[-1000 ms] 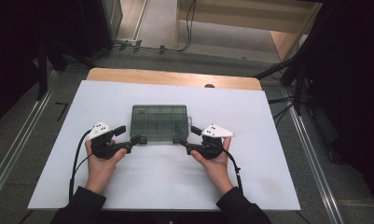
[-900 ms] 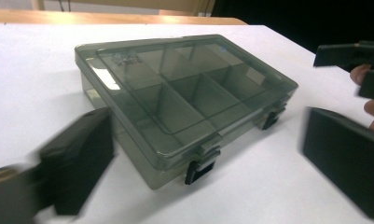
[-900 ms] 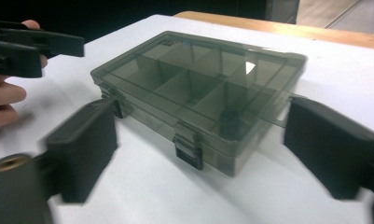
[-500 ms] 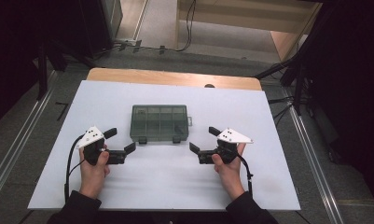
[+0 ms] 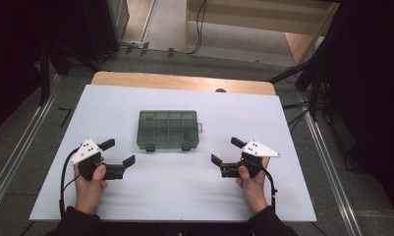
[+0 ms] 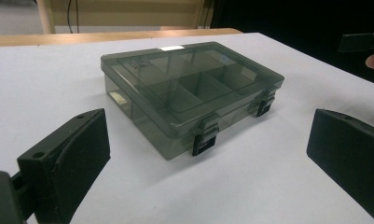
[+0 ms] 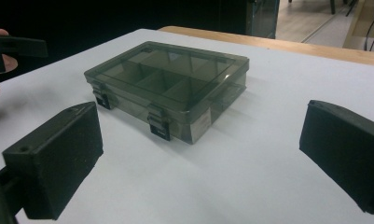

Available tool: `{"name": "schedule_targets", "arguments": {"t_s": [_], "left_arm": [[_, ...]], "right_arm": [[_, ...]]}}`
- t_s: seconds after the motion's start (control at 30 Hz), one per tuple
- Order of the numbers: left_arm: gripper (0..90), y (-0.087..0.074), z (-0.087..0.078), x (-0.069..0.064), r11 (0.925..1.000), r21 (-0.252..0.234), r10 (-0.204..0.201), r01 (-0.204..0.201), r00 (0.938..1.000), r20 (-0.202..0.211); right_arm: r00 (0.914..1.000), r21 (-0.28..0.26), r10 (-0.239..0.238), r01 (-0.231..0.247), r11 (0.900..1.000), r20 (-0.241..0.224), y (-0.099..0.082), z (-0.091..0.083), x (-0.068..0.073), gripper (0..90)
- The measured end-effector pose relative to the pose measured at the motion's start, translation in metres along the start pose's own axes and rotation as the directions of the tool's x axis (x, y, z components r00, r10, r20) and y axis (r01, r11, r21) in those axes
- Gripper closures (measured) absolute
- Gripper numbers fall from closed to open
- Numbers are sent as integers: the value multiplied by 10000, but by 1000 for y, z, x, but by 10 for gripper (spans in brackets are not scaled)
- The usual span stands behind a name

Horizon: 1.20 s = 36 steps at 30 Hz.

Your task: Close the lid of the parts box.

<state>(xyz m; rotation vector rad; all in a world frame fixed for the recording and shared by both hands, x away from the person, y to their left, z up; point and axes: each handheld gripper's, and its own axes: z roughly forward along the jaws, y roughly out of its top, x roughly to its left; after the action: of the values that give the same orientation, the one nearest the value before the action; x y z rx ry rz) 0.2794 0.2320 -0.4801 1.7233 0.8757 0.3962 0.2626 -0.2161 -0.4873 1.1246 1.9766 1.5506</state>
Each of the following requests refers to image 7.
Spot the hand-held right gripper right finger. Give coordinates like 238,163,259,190
298,99,374,216

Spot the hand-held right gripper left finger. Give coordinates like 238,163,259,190
1,101,104,221

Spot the smoky clear plastic compartment box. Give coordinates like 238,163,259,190
83,40,250,146

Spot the white table board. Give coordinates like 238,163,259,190
0,28,374,224

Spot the wooden table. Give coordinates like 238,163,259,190
158,25,374,68

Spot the light wooden furniture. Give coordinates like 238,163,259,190
342,0,374,52

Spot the dark cabinet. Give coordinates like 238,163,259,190
245,0,281,40

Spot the hanging black cable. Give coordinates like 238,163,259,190
363,6,374,52

